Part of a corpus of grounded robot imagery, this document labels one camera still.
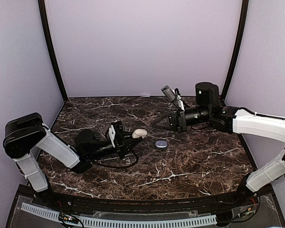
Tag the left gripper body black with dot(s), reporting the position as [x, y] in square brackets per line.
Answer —
[119, 149]

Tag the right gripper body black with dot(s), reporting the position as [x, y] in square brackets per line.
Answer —
[180, 121]

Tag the beige earbud charging case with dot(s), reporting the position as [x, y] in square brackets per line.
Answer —
[139, 133]

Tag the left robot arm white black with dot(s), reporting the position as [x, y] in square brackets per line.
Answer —
[27, 132]

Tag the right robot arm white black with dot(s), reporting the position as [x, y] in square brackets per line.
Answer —
[211, 110]

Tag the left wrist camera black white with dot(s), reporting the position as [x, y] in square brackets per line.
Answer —
[115, 133]

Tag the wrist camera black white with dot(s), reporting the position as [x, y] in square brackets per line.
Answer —
[115, 133]
[174, 97]

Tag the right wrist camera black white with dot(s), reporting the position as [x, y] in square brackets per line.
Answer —
[174, 97]

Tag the grey slotted cable duct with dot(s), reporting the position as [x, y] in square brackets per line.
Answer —
[90, 222]

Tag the black front table rail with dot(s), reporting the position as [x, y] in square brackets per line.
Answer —
[85, 204]

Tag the left circuit board with wires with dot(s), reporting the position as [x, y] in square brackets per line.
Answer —
[67, 219]

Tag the circuit board with wires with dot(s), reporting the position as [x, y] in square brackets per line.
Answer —
[67, 219]
[246, 212]

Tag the right circuit board with wires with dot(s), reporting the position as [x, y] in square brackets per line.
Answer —
[246, 212]

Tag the black frame post right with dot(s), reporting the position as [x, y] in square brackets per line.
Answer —
[236, 49]

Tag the black frame post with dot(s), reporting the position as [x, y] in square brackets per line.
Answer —
[236, 49]
[50, 48]

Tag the black frame post left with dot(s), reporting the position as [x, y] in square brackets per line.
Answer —
[50, 48]

